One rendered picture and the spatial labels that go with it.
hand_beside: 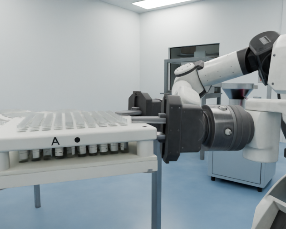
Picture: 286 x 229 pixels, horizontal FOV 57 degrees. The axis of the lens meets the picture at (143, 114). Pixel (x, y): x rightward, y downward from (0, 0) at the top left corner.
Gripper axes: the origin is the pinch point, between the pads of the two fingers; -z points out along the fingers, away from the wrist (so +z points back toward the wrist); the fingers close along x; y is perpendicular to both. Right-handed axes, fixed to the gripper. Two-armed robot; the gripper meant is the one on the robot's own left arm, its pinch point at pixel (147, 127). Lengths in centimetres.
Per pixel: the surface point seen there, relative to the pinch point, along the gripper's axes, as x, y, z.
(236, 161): 72, 210, 144
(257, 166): 73, 193, 159
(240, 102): 9, 231, 158
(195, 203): 103, 181, 88
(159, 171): 38, 87, 26
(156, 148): 25, 85, 23
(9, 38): -76, 426, -144
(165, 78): -18, 360, 103
